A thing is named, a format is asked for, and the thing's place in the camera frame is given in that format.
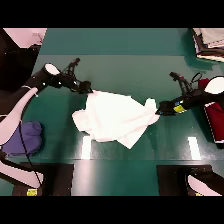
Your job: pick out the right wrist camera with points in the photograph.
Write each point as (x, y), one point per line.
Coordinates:
(181, 82)

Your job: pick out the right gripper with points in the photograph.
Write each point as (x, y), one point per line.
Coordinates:
(169, 107)

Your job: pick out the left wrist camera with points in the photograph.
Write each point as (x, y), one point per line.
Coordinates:
(71, 69)

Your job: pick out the stack of folded clothes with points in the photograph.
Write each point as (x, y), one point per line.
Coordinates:
(210, 41)

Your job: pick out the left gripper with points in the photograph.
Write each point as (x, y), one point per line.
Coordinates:
(85, 87)

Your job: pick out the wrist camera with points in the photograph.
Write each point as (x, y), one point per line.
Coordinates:
(181, 82)
(71, 69)

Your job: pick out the white shirt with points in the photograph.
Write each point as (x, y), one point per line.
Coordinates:
(113, 116)

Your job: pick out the purple garment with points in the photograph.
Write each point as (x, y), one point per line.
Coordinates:
(28, 136)

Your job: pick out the red garment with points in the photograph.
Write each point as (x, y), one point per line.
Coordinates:
(216, 120)

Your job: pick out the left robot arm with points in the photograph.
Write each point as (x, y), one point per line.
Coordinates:
(13, 117)

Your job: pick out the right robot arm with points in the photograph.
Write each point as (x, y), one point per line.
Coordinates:
(213, 89)

